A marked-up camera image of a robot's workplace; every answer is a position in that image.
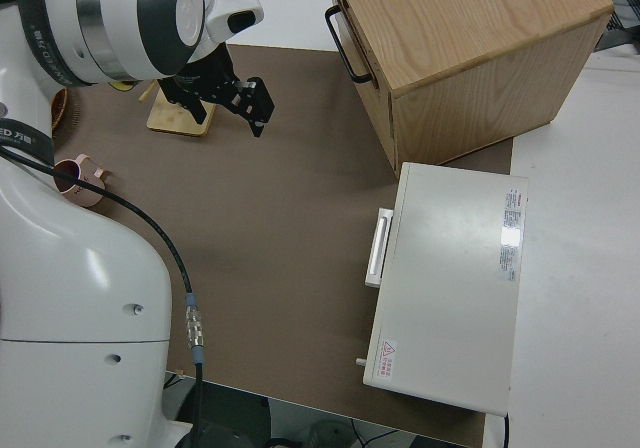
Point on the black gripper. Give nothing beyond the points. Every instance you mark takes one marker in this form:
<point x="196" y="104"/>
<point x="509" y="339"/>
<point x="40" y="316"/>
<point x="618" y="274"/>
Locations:
<point x="210" y="80"/>

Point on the pink mug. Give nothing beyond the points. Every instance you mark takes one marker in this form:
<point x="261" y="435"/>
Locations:
<point x="82" y="190"/>

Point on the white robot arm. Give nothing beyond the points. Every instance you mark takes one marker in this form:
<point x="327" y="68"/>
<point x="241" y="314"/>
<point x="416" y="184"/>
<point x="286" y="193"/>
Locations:
<point x="75" y="293"/>

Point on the wooden mug stand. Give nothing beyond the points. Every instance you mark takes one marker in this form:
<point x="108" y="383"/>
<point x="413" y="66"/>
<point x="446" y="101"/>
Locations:
<point x="170" y="118"/>

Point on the brown table mat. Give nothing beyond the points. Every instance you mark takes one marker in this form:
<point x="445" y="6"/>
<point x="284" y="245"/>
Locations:
<point x="280" y="193"/>

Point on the brown wicker basket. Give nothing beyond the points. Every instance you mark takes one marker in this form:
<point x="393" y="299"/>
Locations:
<point x="59" y="110"/>

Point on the large wooden box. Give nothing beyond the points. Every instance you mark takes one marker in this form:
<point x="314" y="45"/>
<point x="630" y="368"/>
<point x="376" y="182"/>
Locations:
<point x="470" y="33"/>

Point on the white toaster oven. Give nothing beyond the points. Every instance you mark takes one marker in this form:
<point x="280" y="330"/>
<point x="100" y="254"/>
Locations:
<point x="445" y="278"/>

